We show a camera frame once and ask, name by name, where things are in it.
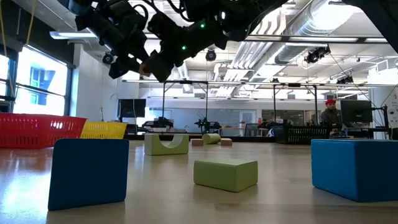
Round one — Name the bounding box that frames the black table frame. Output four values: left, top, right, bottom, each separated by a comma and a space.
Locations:
124, 133, 398, 144

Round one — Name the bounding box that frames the black computer monitor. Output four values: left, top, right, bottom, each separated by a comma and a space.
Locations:
340, 99, 373, 124
118, 98, 147, 119

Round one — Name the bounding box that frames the black background equipment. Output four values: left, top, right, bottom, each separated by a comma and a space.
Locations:
142, 116, 175, 129

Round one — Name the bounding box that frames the silver ventilation duct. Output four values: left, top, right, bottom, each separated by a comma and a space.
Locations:
273, 0, 346, 65

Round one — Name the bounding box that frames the office chair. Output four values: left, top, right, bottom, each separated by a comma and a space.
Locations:
244, 123, 261, 137

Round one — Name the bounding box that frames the ceiling light bar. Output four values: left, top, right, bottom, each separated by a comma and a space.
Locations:
49, 30, 98, 40

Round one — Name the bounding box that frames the red plastic basket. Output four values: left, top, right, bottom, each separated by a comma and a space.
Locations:
0, 113, 87, 149

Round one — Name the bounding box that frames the blue rectangular block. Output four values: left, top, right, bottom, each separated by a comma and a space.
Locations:
311, 139, 398, 203

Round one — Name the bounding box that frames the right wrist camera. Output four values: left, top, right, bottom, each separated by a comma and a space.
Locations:
148, 12, 185, 43

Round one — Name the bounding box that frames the yellow plastic basket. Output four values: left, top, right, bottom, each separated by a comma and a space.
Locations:
80, 121, 127, 139

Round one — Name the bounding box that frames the black plastic basket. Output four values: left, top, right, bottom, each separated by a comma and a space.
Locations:
281, 125, 331, 145

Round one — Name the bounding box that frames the green cylinder block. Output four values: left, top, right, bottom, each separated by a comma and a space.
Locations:
201, 133, 221, 145

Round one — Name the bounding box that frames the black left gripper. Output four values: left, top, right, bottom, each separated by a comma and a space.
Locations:
107, 26, 150, 80

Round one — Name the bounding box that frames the green arch block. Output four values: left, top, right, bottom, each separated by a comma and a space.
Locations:
144, 133, 190, 156

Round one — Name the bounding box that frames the ceiling camera rig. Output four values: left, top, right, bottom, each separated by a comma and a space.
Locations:
336, 74, 354, 85
303, 45, 331, 65

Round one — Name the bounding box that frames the wall poster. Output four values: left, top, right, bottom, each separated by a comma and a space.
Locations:
386, 91, 398, 129

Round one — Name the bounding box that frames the black gantry frame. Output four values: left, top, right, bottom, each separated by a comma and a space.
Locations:
162, 80, 209, 119
272, 82, 318, 125

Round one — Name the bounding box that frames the yellow hanging strap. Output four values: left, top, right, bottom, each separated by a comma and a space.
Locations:
25, 0, 37, 45

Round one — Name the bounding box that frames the green rectangular block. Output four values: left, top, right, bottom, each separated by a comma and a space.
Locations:
193, 159, 259, 193

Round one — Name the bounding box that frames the blue cube block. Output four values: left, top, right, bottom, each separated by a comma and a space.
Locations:
48, 138, 130, 212

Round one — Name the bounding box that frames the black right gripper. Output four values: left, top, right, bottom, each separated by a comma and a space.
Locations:
150, 15, 231, 83

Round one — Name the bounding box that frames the bright window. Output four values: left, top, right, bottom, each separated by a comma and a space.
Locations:
12, 45, 68, 116

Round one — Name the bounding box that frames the person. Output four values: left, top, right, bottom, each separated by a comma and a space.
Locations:
320, 98, 343, 131

